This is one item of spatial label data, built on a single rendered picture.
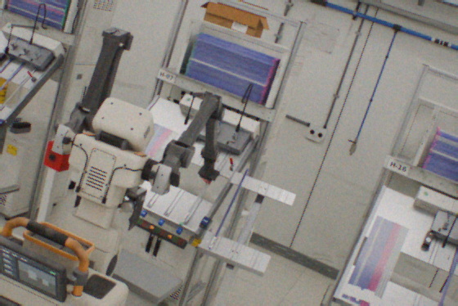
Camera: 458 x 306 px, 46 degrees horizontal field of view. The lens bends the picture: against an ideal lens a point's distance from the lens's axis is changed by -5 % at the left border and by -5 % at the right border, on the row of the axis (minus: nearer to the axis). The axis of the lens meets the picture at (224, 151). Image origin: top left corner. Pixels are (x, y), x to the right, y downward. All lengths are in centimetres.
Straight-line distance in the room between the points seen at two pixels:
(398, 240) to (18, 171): 247
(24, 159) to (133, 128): 190
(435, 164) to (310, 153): 183
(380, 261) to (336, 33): 224
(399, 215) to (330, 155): 169
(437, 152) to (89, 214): 178
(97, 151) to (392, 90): 291
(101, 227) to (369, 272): 135
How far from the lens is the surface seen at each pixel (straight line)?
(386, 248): 293
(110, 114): 214
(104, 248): 224
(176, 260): 337
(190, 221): 295
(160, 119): 335
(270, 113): 317
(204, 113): 237
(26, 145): 387
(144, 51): 518
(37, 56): 378
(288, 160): 471
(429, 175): 307
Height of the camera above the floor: 185
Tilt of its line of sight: 14 degrees down
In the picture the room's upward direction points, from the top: 18 degrees clockwise
